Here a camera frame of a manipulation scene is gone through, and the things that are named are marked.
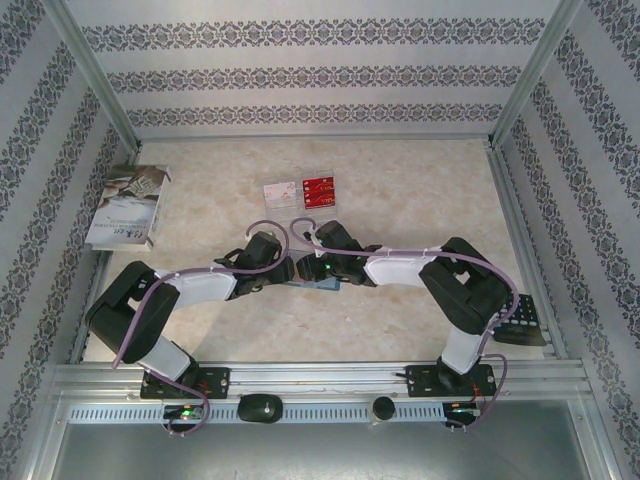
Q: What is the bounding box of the blue leather card holder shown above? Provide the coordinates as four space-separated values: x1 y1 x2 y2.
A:
294 277 344 294

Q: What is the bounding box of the clear acrylic card stand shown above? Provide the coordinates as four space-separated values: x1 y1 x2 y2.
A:
262 172 342 224

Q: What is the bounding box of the white paperback book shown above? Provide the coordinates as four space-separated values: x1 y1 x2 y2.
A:
84 164 172 252

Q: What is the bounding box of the black oval device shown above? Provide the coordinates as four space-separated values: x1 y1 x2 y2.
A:
236 393 284 425

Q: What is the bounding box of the black round knob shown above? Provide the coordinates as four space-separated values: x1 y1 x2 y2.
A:
369 396 397 427

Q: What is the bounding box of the grey metal panel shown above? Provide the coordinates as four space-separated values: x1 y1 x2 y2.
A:
49 399 611 480

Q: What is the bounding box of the black remote control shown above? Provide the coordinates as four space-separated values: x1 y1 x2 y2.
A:
492 294 546 347

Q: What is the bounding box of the long aluminium frame rail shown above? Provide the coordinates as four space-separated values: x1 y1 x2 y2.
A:
49 362 591 401

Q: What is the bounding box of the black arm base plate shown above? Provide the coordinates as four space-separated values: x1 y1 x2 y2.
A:
139 367 231 401
405 363 496 399

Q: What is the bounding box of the slotted grey cable duct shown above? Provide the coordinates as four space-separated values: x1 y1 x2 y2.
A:
67 403 446 425

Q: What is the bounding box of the aluminium side rail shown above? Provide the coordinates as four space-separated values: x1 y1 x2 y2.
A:
484 144 569 359
69 144 144 366

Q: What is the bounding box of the purple cable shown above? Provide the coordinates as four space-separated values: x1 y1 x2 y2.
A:
110 219 295 441
289 216 522 436

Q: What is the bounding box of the aluminium frame post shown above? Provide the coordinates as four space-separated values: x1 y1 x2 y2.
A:
487 0 586 149
39 0 144 151

